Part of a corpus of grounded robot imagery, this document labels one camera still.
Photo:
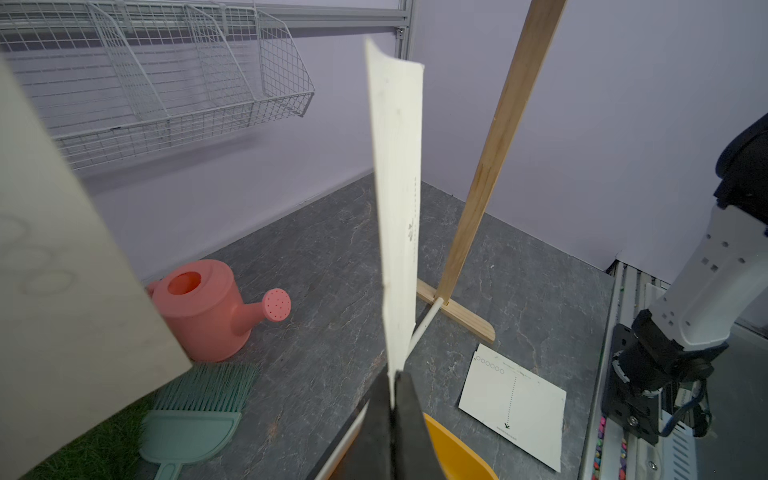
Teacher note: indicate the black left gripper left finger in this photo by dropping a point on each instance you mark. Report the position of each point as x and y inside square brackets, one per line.
[370, 454]

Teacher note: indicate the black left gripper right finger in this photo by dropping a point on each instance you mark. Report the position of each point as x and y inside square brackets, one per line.
[413, 453]

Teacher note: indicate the postcard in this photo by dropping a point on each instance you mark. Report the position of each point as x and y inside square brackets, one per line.
[80, 338]
[515, 403]
[395, 92]

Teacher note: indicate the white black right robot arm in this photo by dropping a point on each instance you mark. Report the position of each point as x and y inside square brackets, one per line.
[696, 312]

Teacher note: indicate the yellow plastic tray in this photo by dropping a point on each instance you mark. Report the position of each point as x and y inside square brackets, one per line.
[457, 460]

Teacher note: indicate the green dustpan brush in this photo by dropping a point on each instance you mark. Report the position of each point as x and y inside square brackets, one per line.
[195, 416]

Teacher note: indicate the pink watering can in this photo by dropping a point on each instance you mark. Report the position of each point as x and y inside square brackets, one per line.
[204, 309]

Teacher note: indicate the green artificial grass mat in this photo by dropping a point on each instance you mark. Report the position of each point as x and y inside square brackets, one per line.
[110, 450]

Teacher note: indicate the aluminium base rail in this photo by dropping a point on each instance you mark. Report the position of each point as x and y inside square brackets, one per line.
[731, 418]

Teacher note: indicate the white wire basket long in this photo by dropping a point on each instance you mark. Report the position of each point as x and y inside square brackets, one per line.
[116, 81]

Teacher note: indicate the wooden drying rack frame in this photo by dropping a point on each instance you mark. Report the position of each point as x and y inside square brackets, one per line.
[538, 30]

